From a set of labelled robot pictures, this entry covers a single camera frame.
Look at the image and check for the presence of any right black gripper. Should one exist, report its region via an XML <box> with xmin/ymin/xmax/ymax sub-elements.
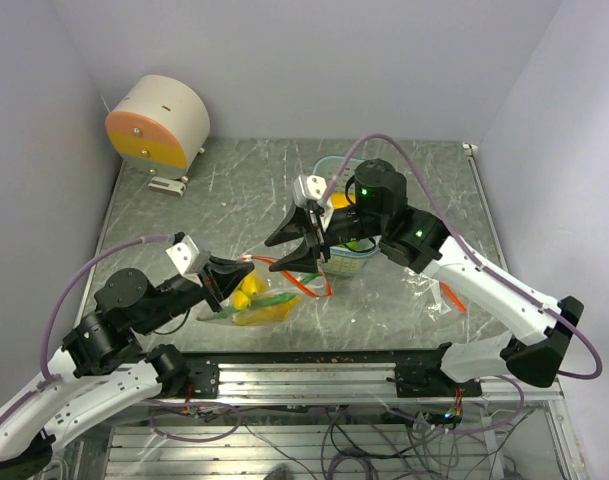
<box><xmin>264</xmin><ymin>200</ymin><xmax>386</xmax><ymax>272</ymax></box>

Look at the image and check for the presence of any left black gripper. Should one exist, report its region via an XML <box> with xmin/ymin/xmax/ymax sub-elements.
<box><xmin>135</xmin><ymin>251</ymin><xmax>255</xmax><ymax>334</ymax></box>

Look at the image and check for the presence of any yellow toy banana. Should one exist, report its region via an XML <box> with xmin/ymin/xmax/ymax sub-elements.
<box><xmin>230</xmin><ymin>273</ymin><xmax>300</xmax><ymax>327</ymax></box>

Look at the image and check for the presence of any green toy pepper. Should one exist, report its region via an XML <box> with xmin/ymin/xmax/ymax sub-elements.
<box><xmin>196</xmin><ymin>272</ymin><xmax>325</xmax><ymax>322</ymax></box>

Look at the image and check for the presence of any clear zip bag orange zipper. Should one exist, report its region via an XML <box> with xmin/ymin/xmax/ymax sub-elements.
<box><xmin>196</xmin><ymin>254</ymin><xmax>334</xmax><ymax>329</ymax></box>

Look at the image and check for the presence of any light blue plastic basket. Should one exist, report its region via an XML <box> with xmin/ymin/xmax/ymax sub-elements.
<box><xmin>313</xmin><ymin>155</ymin><xmax>379</xmax><ymax>277</ymax></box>

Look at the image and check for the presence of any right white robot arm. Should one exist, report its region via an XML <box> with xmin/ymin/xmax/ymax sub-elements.
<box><xmin>265</xmin><ymin>159</ymin><xmax>584</xmax><ymax>396</ymax></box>

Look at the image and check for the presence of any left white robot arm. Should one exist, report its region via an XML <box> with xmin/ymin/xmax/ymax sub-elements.
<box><xmin>0</xmin><ymin>257</ymin><xmax>254</xmax><ymax>479</ymax></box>

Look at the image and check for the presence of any yellow toy mango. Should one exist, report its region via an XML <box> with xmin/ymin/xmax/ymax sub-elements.
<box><xmin>330</xmin><ymin>192</ymin><xmax>355</xmax><ymax>209</ymax></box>

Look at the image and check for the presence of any round cream drawer box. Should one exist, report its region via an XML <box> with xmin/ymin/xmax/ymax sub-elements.
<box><xmin>105</xmin><ymin>74</ymin><xmax>210</xmax><ymax>180</ymax></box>

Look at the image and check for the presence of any white corner clip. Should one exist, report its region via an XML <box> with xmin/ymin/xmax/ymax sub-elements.
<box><xmin>462</xmin><ymin>142</ymin><xmax>479</xmax><ymax>156</ymax></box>

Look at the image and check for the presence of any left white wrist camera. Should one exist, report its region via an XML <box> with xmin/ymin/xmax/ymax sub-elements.
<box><xmin>166</xmin><ymin>235</ymin><xmax>211</xmax><ymax>276</ymax></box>

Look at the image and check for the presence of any small white bracket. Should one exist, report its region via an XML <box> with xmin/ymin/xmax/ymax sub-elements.
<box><xmin>148</xmin><ymin>176</ymin><xmax>186</xmax><ymax>197</ymax></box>

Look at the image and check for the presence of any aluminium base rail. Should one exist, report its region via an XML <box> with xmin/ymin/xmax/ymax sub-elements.
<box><xmin>46</xmin><ymin>359</ymin><xmax>565</xmax><ymax>401</ymax></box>

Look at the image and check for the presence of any tangle of floor cables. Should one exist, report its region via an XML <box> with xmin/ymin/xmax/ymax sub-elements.
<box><xmin>143</xmin><ymin>394</ymin><xmax>535</xmax><ymax>480</ymax></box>

